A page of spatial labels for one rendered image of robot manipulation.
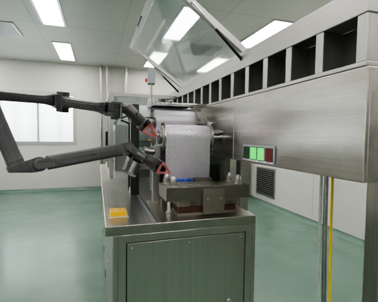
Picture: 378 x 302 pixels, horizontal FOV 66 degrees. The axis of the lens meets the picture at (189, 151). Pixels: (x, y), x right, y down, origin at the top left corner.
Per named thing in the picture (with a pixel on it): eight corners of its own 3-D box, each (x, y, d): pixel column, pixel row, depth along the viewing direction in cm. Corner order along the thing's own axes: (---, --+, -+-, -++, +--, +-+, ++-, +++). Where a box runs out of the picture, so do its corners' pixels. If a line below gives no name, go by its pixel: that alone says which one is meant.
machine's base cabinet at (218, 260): (102, 236, 357) (101, 167, 353) (153, 232, 377) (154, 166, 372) (111, 445, 117) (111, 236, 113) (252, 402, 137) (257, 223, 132)
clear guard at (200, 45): (133, 47, 227) (133, 46, 228) (183, 87, 241) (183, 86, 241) (161, -22, 127) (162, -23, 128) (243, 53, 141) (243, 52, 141)
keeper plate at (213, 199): (201, 213, 130) (202, 189, 130) (222, 211, 133) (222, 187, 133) (204, 214, 128) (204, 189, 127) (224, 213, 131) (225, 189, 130)
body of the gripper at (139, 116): (141, 130, 139) (130, 119, 137) (138, 129, 148) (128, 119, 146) (150, 120, 140) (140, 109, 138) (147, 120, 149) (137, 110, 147)
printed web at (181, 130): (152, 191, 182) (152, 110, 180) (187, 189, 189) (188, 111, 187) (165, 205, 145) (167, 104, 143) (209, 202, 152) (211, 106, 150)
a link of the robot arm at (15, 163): (11, 182, 103) (8, 182, 111) (50, 168, 111) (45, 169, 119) (-42, 59, 97) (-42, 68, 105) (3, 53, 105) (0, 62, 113)
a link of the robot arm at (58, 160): (33, 157, 108) (28, 159, 116) (36, 172, 108) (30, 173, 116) (135, 140, 134) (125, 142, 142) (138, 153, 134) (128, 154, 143)
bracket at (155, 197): (146, 202, 155) (146, 145, 153) (158, 201, 157) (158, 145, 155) (147, 204, 150) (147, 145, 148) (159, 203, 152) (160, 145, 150)
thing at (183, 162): (165, 183, 145) (165, 147, 144) (209, 182, 152) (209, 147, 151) (165, 184, 145) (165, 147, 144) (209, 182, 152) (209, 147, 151)
